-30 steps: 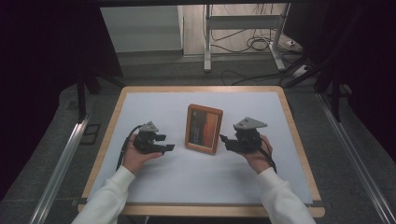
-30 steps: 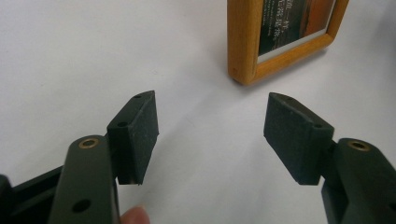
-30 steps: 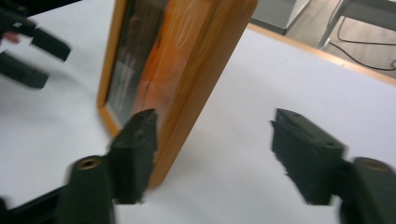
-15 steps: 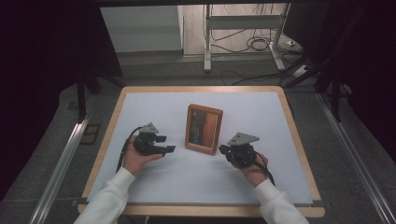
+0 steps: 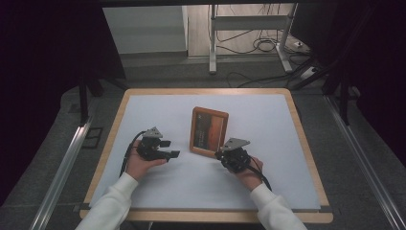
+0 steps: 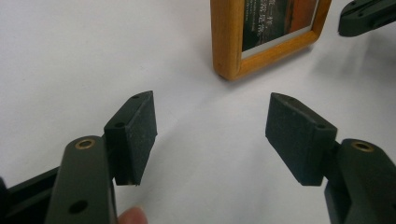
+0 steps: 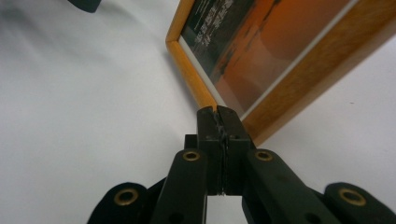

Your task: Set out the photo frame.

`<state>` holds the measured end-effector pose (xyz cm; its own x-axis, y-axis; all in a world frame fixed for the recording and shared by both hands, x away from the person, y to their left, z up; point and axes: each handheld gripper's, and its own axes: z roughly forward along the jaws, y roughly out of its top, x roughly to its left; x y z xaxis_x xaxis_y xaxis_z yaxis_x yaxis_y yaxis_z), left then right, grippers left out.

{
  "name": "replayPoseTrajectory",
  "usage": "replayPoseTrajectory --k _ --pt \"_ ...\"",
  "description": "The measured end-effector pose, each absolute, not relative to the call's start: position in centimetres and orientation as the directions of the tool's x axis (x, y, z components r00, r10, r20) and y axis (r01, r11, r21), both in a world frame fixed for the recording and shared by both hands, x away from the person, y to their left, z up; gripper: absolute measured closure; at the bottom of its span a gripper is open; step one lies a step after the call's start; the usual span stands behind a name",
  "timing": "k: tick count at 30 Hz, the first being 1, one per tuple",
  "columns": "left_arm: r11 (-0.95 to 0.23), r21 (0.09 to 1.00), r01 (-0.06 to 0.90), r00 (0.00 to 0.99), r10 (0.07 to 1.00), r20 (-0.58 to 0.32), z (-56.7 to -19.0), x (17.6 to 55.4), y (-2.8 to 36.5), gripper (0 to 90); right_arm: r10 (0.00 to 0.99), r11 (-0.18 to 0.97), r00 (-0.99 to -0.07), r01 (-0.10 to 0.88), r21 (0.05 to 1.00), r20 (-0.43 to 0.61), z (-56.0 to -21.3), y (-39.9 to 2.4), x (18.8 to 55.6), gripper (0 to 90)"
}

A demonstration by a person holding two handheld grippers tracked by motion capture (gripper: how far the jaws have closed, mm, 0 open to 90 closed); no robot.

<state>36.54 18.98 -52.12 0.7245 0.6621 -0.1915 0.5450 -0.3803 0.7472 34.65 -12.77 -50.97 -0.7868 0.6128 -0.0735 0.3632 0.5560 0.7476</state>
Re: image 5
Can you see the black metal stand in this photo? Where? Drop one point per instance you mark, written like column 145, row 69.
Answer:
column 344, row 99
column 84, row 102

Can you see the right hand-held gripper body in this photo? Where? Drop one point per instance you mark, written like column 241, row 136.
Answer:
column 235, row 158

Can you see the dark curtain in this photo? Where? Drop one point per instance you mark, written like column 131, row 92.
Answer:
column 376, row 70
column 38, row 80

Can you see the white metal desk frame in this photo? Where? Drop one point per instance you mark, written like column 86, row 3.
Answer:
column 249, row 23

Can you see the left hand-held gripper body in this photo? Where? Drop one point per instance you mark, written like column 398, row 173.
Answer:
column 150, row 148

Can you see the white power strip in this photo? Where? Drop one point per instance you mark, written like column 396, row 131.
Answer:
column 309, row 73

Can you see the black floor socket cover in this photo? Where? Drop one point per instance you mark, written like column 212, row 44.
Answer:
column 93, row 137

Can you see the aluminium rail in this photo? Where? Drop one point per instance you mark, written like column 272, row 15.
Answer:
column 59, row 179
column 364, row 166

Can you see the person's right hand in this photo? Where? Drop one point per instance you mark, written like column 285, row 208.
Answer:
column 250, row 177

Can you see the white panel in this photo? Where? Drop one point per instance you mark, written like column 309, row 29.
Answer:
column 145, row 28

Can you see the white table mat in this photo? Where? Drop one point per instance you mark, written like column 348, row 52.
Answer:
column 198, row 188

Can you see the person's left hand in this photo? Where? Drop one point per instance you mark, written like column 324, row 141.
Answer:
column 140, row 167

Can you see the wooden picture frame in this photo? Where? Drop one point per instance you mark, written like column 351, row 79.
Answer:
column 209, row 131

